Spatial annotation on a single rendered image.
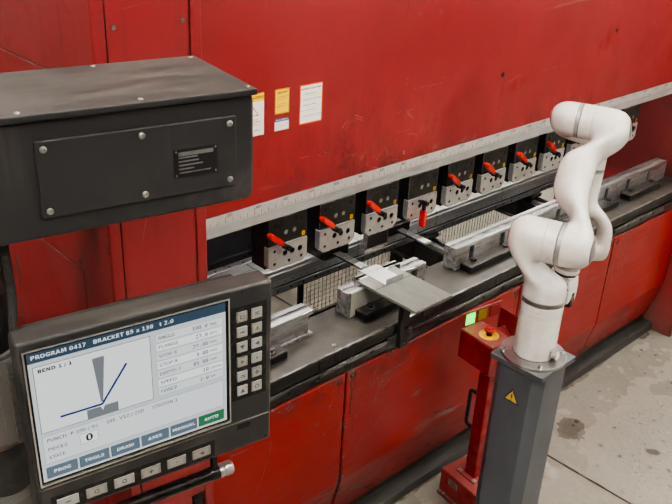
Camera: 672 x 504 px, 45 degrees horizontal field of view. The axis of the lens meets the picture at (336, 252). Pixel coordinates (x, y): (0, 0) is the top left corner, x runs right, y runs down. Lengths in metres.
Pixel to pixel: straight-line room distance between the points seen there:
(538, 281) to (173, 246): 1.00
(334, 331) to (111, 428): 1.34
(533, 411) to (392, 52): 1.14
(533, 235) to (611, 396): 2.05
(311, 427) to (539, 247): 0.97
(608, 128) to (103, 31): 1.40
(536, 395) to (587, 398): 1.71
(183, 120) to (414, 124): 1.45
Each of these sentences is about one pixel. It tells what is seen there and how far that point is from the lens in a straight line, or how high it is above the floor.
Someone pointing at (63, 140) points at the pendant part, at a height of 1.90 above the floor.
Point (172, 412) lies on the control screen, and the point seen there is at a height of 1.38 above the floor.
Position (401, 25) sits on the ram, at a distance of 2.51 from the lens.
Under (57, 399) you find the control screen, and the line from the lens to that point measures 1.41.
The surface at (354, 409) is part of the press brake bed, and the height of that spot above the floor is 0.60.
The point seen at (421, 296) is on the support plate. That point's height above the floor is 1.00.
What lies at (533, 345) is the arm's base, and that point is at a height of 1.07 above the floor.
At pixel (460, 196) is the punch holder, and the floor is 1.20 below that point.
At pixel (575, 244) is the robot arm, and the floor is 1.39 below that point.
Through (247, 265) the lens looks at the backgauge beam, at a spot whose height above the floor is 0.98.
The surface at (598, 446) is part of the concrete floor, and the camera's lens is 3.86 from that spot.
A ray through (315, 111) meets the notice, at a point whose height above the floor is 1.63.
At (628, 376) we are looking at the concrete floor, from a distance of 4.38.
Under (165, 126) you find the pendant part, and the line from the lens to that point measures 1.29.
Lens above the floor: 2.29
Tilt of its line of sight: 26 degrees down
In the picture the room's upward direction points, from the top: 3 degrees clockwise
